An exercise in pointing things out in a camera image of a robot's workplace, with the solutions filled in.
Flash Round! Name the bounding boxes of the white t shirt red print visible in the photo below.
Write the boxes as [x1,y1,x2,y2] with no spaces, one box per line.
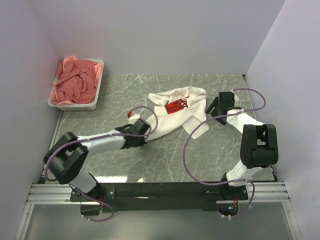
[146,86,207,141]

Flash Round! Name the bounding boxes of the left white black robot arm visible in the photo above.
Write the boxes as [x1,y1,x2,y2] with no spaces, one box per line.
[43,118,151,201]

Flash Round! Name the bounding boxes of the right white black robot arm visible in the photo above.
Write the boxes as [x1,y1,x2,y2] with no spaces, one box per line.
[205,91,279,200]

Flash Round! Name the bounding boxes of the white plastic bin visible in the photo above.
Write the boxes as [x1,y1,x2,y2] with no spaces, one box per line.
[47,58,105,112]

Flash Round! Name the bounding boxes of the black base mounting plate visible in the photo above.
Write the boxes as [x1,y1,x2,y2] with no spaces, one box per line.
[69,182,250,217]

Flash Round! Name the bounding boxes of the pink t shirt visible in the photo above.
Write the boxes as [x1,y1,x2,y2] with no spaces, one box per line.
[50,54,103,106]

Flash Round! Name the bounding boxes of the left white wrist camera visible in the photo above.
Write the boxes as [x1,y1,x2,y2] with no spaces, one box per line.
[127,111,140,125]

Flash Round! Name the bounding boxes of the aluminium rail frame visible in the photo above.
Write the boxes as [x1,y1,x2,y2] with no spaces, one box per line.
[14,182,302,240]

